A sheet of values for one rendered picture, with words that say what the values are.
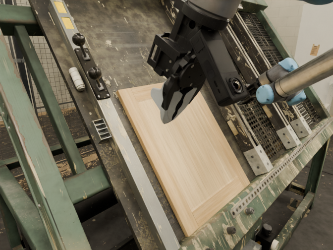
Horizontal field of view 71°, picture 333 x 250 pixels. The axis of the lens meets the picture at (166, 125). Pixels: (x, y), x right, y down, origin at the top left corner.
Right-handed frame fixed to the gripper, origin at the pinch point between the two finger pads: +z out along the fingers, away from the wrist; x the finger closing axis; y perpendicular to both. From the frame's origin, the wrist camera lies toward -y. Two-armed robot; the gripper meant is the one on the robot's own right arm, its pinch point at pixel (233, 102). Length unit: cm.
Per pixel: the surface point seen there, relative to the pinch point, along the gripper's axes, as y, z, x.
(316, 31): -332, 13, -69
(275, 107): -31.2, -4.4, 12.0
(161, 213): 71, -2, 27
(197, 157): 42.9, 0.4, 16.6
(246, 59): -29.8, -4.4, -22.3
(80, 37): 78, -14, -30
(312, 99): -112, 1, 19
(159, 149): 59, 0, 8
